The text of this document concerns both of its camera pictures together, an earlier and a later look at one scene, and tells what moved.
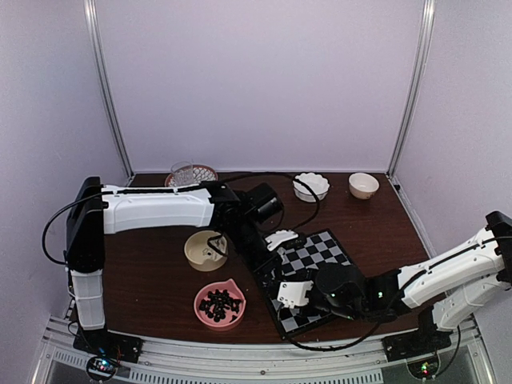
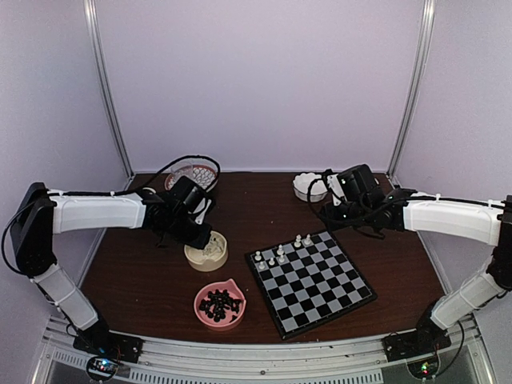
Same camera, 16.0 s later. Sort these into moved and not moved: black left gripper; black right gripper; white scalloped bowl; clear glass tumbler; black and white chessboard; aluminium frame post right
Moved: black left gripper; black right gripper
Not moved: black and white chessboard; white scalloped bowl; clear glass tumbler; aluminium frame post right
